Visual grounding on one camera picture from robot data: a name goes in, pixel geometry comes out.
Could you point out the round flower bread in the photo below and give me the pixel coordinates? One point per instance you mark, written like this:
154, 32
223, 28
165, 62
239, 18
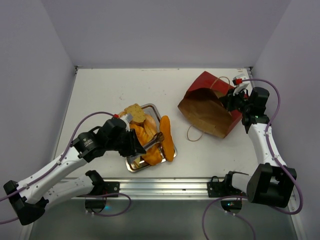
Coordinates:
124, 115

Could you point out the metal tongs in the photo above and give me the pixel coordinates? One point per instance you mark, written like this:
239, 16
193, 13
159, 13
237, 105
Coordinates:
158, 138

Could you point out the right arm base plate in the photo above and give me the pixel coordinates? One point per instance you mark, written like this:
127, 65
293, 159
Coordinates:
221, 187

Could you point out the aluminium mounting rail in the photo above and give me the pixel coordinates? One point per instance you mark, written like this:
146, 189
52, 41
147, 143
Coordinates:
141, 188

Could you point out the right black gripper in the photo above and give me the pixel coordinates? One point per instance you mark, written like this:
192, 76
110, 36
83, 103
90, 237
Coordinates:
231, 99

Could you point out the metal tray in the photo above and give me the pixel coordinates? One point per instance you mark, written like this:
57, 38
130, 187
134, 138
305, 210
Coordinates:
155, 155

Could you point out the long bread loaf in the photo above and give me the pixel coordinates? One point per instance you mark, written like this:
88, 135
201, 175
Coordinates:
149, 126

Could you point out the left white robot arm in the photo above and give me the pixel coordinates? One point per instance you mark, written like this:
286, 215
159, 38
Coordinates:
80, 151

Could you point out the speckled bread slice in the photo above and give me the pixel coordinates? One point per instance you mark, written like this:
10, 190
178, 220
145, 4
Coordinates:
137, 113

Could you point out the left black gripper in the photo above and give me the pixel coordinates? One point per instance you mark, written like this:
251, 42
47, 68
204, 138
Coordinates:
134, 147

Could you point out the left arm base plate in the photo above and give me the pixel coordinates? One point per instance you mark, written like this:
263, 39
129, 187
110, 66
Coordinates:
104, 188

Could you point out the red paper bag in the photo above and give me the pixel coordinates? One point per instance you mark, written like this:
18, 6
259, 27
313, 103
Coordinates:
202, 108

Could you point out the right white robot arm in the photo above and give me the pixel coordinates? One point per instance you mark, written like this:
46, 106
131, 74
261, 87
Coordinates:
271, 183

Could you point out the yellow triangular sandwich bread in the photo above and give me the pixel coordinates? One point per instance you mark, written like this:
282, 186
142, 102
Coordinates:
138, 162

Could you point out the orange bread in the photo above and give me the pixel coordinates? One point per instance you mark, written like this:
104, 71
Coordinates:
167, 143

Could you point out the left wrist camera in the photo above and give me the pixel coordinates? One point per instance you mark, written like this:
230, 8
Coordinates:
117, 117

